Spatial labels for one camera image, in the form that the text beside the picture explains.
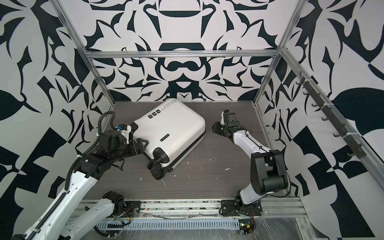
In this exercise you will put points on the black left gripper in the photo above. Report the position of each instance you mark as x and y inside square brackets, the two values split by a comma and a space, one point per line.
[134, 150]

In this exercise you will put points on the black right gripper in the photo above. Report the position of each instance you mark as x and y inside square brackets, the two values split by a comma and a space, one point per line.
[217, 129]

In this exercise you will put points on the white suitcase black lining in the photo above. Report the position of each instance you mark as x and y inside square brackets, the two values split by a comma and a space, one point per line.
[170, 132]

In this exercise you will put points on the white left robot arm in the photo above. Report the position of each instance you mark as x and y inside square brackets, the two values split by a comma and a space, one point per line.
[53, 224]

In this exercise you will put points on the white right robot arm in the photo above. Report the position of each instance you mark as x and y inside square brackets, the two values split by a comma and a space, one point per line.
[268, 174]

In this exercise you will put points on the small green circuit board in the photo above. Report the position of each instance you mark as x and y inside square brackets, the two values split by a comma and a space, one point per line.
[246, 228]

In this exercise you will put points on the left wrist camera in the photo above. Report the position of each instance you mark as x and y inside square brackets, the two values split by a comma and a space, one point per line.
[126, 131]

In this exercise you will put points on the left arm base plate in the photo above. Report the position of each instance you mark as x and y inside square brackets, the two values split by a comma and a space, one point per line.
[128, 209]

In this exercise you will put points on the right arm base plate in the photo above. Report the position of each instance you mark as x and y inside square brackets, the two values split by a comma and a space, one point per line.
[229, 208]

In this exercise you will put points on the black wall hook rack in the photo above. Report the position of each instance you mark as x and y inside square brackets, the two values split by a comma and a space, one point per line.
[333, 115]

